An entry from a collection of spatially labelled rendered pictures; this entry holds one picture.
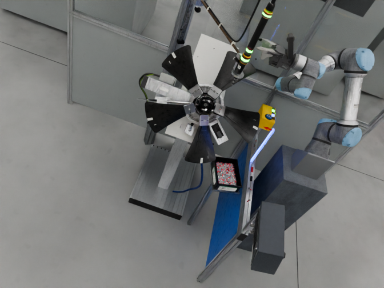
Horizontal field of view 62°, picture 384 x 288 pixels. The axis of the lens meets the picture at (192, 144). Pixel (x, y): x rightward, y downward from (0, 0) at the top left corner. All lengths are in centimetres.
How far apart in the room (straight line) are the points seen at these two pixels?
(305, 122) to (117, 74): 167
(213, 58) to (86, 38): 116
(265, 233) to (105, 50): 199
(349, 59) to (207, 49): 84
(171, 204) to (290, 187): 107
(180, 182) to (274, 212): 149
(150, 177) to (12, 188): 107
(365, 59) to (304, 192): 85
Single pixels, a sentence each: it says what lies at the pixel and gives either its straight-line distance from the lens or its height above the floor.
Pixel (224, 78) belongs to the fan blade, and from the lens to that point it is 192.
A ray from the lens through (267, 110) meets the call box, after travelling 230.
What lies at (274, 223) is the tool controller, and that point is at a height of 124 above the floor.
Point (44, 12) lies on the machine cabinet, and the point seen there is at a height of 20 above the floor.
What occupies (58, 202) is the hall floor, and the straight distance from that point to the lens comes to 275.
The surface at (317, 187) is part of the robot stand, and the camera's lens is 216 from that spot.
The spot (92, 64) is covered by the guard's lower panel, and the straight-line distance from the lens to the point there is 297.
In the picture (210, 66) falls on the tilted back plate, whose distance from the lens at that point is 215.
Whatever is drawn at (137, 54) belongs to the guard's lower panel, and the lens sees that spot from 273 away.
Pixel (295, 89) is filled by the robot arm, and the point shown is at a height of 155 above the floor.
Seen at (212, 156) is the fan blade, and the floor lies 94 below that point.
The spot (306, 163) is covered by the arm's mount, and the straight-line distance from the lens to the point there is 207.
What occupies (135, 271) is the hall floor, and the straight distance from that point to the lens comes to 255.
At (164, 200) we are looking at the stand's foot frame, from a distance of 274.
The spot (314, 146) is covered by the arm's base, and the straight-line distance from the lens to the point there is 206.
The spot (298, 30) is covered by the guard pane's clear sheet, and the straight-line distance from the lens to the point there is 244.
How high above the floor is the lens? 240
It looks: 47 degrees down
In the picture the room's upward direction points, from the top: 24 degrees clockwise
